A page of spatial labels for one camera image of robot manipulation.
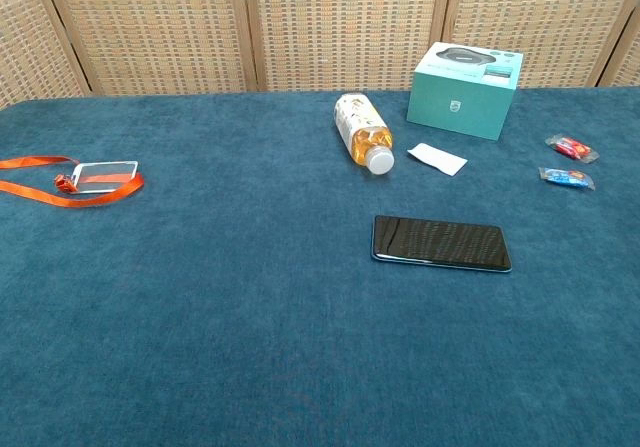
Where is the orange lanyard strap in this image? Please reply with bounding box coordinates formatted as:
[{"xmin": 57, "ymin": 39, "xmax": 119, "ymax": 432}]
[{"xmin": 0, "ymin": 155, "xmax": 146, "ymax": 209}]

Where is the clear badge holder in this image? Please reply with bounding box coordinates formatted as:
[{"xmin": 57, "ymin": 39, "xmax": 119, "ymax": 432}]
[{"xmin": 67, "ymin": 160, "xmax": 140, "ymax": 196}]

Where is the blue plush table mat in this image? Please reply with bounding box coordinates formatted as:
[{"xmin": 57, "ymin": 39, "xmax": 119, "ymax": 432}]
[{"xmin": 0, "ymin": 85, "xmax": 640, "ymax": 447}]

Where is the white paper slip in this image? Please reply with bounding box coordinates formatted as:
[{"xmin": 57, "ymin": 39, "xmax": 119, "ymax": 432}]
[{"xmin": 406, "ymin": 142, "xmax": 469, "ymax": 177}]

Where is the tea bottle with white cap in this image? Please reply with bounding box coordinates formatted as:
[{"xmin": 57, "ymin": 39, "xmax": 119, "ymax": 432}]
[{"xmin": 333, "ymin": 92, "xmax": 396, "ymax": 175}]

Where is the red wrapped candy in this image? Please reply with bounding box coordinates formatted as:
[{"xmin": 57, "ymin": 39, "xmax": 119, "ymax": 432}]
[{"xmin": 544, "ymin": 134, "xmax": 600, "ymax": 164}]

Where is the woven rattan screen panel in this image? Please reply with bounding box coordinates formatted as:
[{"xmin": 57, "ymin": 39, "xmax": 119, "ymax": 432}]
[
  {"xmin": 242, "ymin": 0, "xmax": 456, "ymax": 93},
  {"xmin": 442, "ymin": 0, "xmax": 640, "ymax": 91},
  {"xmin": 39, "ymin": 0, "xmax": 259, "ymax": 97},
  {"xmin": 0, "ymin": 0, "xmax": 94, "ymax": 111},
  {"xmin": 597, "ymin": 6, "xmax": 640, "ymax": 88}
]

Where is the teal speaker product box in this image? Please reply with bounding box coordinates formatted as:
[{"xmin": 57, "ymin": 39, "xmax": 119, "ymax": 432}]
[{"xmin": 405, "ymin": 41, "xmax": 525, "ymax": 142}]

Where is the blue wrapped candy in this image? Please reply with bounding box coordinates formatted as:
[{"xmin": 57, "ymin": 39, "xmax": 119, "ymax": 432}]
[{"xmin": 538, "ymin": 166, "xmax": 596, "ymax": 192}]

